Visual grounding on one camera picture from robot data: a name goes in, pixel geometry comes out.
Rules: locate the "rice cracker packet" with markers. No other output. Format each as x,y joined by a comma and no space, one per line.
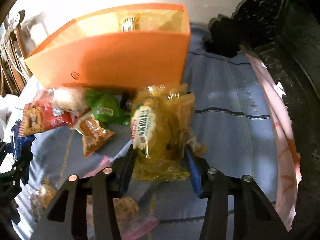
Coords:
126,209

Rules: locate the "carved brown wooden chair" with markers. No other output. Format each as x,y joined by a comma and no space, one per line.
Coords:
14,72

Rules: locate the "orange snack packet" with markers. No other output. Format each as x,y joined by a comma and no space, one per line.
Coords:
93,135

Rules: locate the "brown cereal bar packet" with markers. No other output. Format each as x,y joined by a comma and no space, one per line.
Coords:
41,197

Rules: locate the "green snack packet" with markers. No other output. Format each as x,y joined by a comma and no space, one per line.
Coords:
106,108

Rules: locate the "red snack bag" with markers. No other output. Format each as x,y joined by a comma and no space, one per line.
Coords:
41,115

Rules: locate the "blue tablecloth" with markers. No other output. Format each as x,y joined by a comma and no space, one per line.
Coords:
231,118

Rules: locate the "carved dark wooden furniture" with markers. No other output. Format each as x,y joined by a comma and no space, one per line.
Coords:
285,35

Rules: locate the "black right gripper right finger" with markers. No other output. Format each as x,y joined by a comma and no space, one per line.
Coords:
254,215

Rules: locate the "clear bread packet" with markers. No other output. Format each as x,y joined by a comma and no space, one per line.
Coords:
72,100

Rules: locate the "golden yellow snack bag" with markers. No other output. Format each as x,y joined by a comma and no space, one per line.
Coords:
161,129

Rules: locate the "orange storage box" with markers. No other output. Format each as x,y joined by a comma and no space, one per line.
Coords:
127,47

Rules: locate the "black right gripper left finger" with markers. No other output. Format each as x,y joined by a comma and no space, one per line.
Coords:
65,216

